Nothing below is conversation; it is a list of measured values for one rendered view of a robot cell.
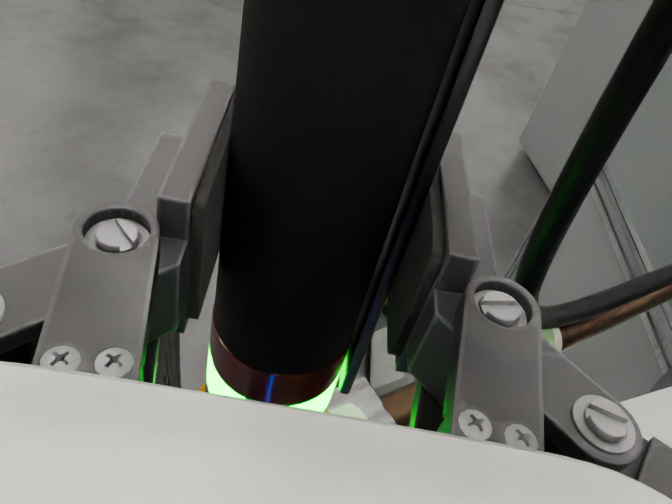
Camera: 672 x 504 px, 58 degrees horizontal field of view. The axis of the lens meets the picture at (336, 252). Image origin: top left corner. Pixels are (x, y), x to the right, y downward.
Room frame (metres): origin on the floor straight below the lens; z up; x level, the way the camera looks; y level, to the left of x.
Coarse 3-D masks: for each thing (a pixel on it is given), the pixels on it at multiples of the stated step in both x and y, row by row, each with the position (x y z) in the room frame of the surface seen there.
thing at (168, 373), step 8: (168, 336) 0.44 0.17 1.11; (176, 336) 0.41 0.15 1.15; (160, 344) 0.45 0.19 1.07; (168, 344) 0.42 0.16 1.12; (176, 344) 0.40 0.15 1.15; (160, 352) 0.44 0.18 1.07; (168, 352) 0.41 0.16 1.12; (176, 352) 0.39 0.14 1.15; (160, 360) 0.43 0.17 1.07; (168, 360) 0.40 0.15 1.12; (176, 360) 0.38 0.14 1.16; (160, 368) 0.42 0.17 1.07; (168, 368) 0.39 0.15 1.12; (176, 368) 0.37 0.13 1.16; (160, 376) 0.41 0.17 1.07; (168, 376) 0.38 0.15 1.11; (176, 376) 0.36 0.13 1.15; (160, 384) 0.40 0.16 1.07; (168, 384) 0.37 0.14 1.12; (176, 384) 0.35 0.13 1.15
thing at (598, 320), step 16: (640, 304) 0.23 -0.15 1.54; (656, 304) 0.24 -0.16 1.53; (592, 320) 0.21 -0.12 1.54; (608, 320) 0.21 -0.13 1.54; (624, 320) 0.22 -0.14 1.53; (576, 336) 0.19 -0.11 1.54; (592, 336) 0.20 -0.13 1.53; (416, 384) 0.14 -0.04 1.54; (384, 400) 0.13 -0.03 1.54; (400, 400) 0.13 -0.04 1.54; (400, 416) 0.13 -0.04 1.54
